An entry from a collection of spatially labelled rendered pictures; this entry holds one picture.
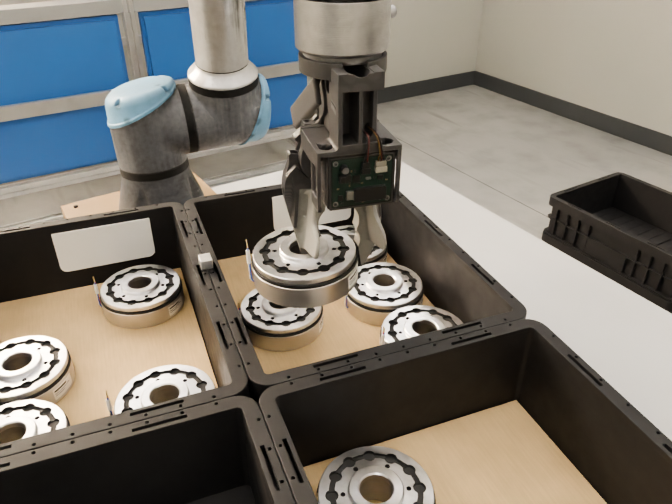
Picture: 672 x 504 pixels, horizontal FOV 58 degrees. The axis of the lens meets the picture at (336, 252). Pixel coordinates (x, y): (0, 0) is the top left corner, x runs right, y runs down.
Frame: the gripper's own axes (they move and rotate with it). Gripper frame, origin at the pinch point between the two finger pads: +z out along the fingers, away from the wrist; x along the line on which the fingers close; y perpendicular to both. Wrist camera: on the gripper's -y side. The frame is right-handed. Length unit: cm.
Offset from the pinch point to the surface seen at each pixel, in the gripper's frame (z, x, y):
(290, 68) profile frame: 41, 40, -218
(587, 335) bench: 30, 44, -11
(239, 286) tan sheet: 16.7, -8.2, -20.8
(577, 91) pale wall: 83, 232, -271
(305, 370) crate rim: 6.7, -5.4, 8.8
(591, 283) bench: 30, 54, -24
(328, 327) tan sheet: 16.7, 1.4, -8.7
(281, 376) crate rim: 6.6, -7.6, 9.0
